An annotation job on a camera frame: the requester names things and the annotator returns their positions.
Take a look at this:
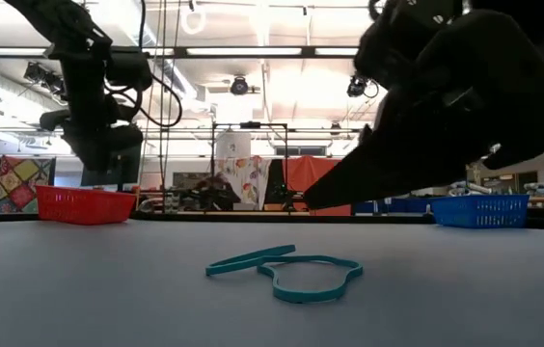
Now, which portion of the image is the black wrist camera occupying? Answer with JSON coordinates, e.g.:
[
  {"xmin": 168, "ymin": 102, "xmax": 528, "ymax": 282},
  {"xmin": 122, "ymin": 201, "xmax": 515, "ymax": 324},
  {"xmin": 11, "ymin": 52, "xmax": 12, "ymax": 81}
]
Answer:
[
  {"xmin": 107, "ymin": 122, "xmax": 145, "ymax": 151},
  {"xmin": 354, "ymin": 0, "xmax": 466, "ymax": 91}
]

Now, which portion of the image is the black computer monitor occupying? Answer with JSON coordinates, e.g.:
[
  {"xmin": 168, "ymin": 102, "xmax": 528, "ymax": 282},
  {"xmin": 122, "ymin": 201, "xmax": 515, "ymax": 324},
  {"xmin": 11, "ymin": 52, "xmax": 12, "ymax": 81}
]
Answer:
[{"xmin": 80, "ymin": 144, "xmax": 143, "ymax": 192}]

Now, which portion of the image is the teal rubber band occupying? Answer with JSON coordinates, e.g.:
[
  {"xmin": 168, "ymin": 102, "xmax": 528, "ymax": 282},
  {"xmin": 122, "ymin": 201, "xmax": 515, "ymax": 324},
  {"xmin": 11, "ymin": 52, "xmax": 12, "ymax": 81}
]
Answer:
[
  {"xmin": 205, "ymin": 244, "xmax": 297, "ymax": 277},
  {"xmin": 257, "ymin": 254, "xmax": 364, "ymax": 305}
]

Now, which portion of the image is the black left camera cable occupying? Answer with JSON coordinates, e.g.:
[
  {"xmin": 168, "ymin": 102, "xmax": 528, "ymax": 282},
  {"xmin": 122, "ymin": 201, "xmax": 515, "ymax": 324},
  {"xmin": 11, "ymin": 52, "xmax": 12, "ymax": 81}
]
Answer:
[{"xmin": 102, "ymin": 71, "xmax": 184, "ymax": 129}]

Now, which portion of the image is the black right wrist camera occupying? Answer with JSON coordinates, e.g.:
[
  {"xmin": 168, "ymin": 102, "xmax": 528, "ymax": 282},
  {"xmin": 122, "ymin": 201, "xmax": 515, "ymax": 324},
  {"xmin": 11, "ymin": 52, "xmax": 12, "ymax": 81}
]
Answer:
[{"xmin": 354, "ymin": 0, "xmax": 466, "ymax": 91}]

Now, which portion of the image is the red plastic basket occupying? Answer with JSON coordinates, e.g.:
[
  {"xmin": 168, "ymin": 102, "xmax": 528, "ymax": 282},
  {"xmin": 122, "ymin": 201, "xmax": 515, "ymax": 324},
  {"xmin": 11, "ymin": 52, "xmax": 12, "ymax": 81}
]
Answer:
[{"xmin": 35, "ymin": 185, "xmax": 137, "ymax": 227}]

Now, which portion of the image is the blue plastic basket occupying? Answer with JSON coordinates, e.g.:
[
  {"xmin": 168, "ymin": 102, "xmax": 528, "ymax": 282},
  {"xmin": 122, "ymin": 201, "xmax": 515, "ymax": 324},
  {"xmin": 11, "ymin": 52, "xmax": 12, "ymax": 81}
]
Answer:
[{"xmin": 428, "ymin": 194, "xmax": 530, "ymax": 229}]

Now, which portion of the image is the orange hanging cloth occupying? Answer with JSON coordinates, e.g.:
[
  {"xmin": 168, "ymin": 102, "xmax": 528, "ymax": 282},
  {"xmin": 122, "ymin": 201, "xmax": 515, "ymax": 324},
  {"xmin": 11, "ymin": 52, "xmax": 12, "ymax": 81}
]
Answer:
[{"xmin": 284, "ymin": 155, "xmax": 350, "ymax": 217}]

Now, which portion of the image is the blue storage bin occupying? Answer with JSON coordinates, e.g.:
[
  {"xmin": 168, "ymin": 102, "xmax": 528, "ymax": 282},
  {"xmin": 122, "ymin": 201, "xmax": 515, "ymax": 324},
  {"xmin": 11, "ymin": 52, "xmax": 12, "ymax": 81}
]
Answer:
[{"xmin": 354, "ymin": 198, "xmax": 430, "ymax": 215}]

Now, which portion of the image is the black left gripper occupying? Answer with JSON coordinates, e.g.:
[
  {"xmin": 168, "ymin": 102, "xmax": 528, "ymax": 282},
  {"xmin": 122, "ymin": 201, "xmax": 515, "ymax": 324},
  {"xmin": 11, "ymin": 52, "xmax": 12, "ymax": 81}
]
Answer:
[{"xmin": 39, "ymin": 91, "xmax": 126, "ymax": 174}]

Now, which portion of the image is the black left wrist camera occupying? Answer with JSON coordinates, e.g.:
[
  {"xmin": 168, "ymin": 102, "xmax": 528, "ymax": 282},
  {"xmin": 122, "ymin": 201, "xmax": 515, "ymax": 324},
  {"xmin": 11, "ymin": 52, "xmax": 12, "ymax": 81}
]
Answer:
[{"xmin": 107, "ymin": 122, "xmax": 145, "ymax": 151}]

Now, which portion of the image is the pale rolled fabric bundle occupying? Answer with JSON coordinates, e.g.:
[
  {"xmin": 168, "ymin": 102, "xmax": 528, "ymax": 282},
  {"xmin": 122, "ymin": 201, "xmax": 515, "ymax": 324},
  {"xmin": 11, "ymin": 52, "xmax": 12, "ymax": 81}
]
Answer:
[{"xmin": 447, "ymin": 180, "xmax": 493, "ymax": 197}]

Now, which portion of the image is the white floral hanging cloth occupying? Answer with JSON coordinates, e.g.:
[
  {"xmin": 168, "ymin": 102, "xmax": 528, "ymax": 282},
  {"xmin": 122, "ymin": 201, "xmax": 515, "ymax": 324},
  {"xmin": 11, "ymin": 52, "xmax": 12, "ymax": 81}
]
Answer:
[{"xmin": 216, "ymin": 156, "xmax": 273, "ymax": 211}]

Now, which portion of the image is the white round column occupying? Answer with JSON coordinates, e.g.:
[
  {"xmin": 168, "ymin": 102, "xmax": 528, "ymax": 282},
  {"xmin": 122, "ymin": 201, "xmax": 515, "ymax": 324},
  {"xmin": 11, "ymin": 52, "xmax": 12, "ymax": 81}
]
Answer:
[{"xmin": 216, "ymin": 132, "xmax": 253, "ymax": 160}]

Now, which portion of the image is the black distant frame stand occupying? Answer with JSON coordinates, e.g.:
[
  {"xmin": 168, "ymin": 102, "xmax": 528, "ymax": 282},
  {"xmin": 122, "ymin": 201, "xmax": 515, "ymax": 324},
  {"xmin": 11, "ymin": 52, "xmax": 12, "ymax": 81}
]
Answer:
[{"xmin": 210, "ymin": 121, "xmax": 289, "ymax": 213}]

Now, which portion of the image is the black ceiling camera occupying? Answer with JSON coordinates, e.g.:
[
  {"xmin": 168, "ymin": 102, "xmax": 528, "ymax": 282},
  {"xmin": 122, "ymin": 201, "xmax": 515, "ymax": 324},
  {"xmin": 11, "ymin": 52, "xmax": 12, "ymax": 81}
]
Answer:
[
  {"xmin": 229, "ymin": 75, "xmax": 250, "ymax": 96},
  {"xmin": 347, "ymin": 74, "xmax": 379, "ymax": 99},
  {"xmin": 23, "ymin": 61, "xmax": 68, "ymax": 97}
]

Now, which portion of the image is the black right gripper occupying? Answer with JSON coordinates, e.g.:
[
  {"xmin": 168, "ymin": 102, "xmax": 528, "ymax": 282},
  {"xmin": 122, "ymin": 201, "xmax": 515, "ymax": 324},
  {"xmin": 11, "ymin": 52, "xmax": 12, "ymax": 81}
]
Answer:
[{"xmin": 303, "ymin": 9, "xmax": 544, "ymax": 210}]

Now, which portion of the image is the colourful patchwork quilt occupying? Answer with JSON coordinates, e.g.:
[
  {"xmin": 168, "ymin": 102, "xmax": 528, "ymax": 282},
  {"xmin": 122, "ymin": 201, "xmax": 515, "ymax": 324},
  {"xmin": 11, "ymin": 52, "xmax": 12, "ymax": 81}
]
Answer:
[{"xmin": 0, "ymin": 155, "xmax": 56, "ymax": 214}]

